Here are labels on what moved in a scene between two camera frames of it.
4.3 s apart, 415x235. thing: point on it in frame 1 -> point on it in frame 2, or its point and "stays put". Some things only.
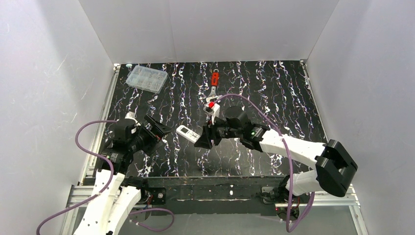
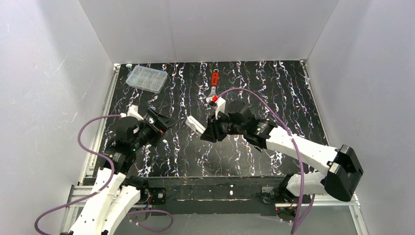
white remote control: [187, 133] -> [194, 124]
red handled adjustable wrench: [215, 81] stays put
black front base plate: [251, 195] stays put
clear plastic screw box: [147, 79] stays put
